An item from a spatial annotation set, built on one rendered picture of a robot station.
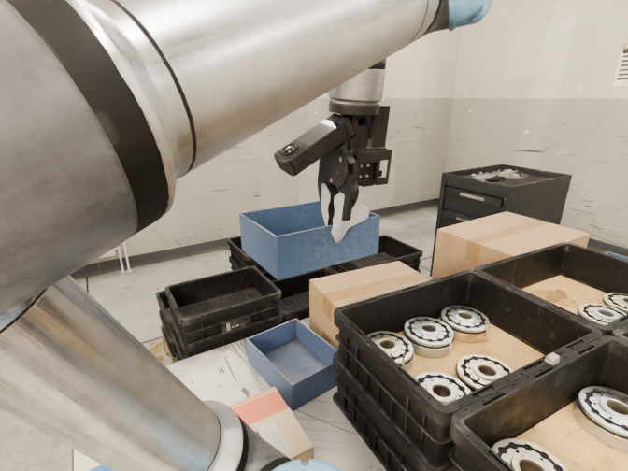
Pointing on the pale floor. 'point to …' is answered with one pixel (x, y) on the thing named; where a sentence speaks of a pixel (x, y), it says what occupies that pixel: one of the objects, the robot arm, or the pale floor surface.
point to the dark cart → (500, 196)
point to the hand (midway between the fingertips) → (332, 235)
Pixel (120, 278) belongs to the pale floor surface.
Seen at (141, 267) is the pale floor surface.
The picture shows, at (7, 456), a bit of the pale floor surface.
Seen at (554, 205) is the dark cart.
